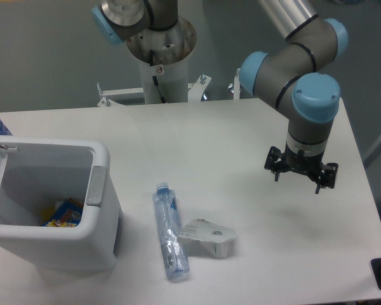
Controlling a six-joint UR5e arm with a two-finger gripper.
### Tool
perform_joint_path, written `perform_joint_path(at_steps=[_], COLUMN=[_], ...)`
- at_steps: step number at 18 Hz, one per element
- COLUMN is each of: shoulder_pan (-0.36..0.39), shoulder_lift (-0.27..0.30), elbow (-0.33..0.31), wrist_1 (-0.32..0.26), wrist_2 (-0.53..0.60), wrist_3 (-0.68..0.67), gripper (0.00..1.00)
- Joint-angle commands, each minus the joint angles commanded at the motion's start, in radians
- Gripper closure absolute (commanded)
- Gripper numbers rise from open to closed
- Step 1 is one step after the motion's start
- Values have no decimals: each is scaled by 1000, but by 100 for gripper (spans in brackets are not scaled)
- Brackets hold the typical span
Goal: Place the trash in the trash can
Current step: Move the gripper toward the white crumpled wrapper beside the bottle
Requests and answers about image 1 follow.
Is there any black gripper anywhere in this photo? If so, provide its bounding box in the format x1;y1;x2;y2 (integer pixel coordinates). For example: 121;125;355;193
264;146;338;194

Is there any crushed clear plastic bottle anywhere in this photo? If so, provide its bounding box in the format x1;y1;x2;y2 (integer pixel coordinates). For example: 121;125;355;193
152;182;190;281

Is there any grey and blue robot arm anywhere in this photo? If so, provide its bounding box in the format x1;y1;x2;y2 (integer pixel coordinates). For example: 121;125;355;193
91;1;348;189

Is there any white plastic trash can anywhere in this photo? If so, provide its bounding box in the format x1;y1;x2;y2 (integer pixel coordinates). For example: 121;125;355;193
0;135;123;271

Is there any blue and yellow snack packet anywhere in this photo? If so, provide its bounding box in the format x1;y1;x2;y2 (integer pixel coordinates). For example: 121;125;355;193
42;198;84;227

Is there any white upright clamp bracket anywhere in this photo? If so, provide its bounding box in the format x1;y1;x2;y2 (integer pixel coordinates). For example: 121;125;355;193
228;67;243;100

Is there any white right frame bracket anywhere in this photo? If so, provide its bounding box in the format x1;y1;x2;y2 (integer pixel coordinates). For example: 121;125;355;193
188;74;212;103

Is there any white frame bracket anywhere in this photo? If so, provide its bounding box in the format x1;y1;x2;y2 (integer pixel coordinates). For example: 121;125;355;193
188;74;212;103
97;83;145;107

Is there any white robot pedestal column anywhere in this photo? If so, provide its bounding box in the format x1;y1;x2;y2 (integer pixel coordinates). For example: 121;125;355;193
126;17;197;104

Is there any white left frame bracket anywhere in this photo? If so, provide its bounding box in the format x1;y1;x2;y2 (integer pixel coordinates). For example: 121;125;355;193
97;83;145;107

